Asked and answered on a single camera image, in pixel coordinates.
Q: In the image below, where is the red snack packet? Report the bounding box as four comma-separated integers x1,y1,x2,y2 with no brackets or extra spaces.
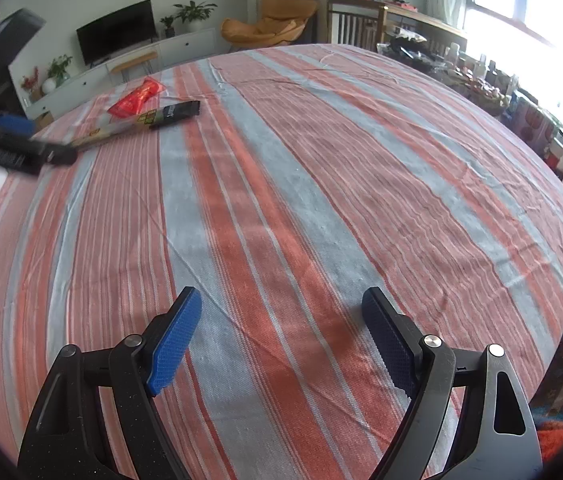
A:
108,77,166,119

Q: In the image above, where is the black long snack packet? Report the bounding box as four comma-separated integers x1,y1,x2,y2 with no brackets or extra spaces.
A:
70,101,201,152

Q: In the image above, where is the brown cardboard box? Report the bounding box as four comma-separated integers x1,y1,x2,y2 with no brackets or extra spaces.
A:
34,112,54,131

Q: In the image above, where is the red flower vase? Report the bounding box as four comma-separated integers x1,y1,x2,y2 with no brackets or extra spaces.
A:
20,66,42,103

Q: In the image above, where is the green plant white vase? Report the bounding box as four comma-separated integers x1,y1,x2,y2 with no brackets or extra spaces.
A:
42,54,72,96

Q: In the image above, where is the white tv cabinet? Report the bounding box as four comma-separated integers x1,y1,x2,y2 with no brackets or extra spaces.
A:
24,28,218,119

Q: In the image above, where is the wooden bench stool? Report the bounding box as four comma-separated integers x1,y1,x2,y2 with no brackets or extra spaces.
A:
109,51,159,82

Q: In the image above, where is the black television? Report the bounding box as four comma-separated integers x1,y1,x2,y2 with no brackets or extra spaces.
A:
76,0,158,65

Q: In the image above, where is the small dark potted plant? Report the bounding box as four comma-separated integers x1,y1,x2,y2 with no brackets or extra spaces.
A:
160,15,175,38

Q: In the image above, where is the striped pink grey tablecloth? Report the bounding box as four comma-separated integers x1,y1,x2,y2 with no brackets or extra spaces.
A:
0,44,563,479

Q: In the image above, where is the orange fluffy cushion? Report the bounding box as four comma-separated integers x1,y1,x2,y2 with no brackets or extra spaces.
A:
537,419,563,463

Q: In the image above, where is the green potted plant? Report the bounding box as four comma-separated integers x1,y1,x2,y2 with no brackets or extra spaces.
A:
173,0,218,32

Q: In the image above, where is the orange lounge chair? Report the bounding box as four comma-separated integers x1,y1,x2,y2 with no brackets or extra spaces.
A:
220,0,318,50

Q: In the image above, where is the wooden side table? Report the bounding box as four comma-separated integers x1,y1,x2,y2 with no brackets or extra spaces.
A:
385,3,467,55

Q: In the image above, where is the wooden railing chair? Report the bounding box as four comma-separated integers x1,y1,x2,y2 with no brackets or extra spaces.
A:
326,0,388,51

